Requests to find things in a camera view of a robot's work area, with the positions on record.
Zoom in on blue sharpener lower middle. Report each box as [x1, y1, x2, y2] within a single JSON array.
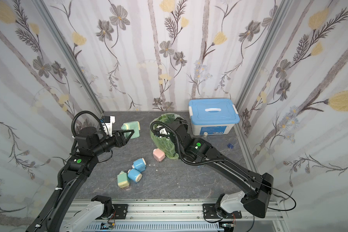
[[128, 169, 142, 183]]

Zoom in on blue sharpener upper middle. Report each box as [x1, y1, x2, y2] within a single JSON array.
[[132, 158, 147, 173]]

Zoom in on pink pencil sharpener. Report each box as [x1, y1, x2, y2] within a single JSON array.
[[153, 148, 166, 162]]

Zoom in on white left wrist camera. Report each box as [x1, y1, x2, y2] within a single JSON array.
[[101, 116, 116, 137]]

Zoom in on green yellow sharpener leftmost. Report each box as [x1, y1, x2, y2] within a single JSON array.
[[117, 171, 130, 189]]

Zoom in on green bagged trash bin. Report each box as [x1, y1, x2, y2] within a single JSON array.
[[150, 113, 191, 160]]

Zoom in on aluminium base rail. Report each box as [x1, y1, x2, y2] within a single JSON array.
[[81, 198, 279, 232]]

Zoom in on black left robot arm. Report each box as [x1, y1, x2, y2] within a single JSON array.
[[27, 111, 134, 232]]

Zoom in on blue lidded storage box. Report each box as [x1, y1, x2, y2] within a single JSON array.
[[188, 98, 240, 136]]

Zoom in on blue sharpener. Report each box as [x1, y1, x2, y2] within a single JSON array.
[[132, 158, 147, 173], [128, 169, 142, 183]]

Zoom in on green yellow pencil sharpener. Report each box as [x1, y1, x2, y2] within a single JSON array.
[[121, 121, 140, 139]]

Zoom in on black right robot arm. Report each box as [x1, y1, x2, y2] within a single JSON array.
[[150, 118, 274, 218]]

